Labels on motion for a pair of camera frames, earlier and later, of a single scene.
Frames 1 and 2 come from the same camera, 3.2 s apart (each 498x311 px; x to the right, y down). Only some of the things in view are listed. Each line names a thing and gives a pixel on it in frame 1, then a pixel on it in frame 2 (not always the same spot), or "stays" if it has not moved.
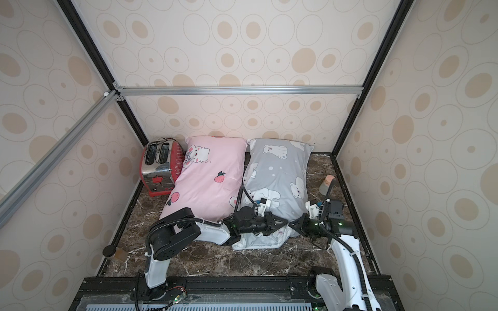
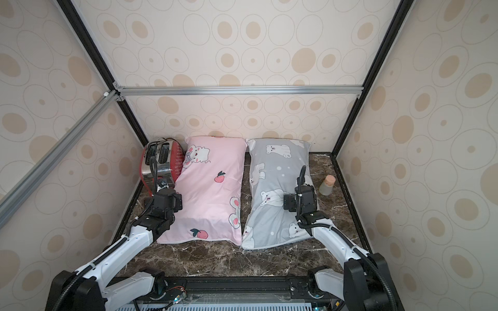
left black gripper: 270,221 to 178,202
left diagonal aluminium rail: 11,203 stays
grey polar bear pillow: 275,170 stays
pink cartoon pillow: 209,180 stays
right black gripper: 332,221 to 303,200
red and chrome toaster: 161,162 stays
